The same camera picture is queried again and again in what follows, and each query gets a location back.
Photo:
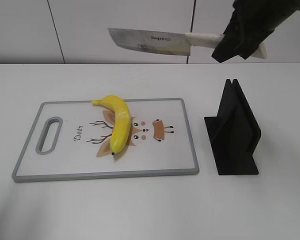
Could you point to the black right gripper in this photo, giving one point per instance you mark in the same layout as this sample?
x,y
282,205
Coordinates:
x,y
257,18

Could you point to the white-handled kitchen knife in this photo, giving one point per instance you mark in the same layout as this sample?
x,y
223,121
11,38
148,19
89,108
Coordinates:
x,y
165,43

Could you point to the yellow plastic banana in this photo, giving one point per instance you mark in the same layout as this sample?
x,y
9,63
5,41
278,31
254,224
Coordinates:
x,y
123,121

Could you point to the black knife stand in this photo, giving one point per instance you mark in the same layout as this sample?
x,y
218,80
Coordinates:
x,y
233,133

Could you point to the white grey-rimmed cutting board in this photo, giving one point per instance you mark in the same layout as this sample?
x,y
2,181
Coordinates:
x,y
70,140

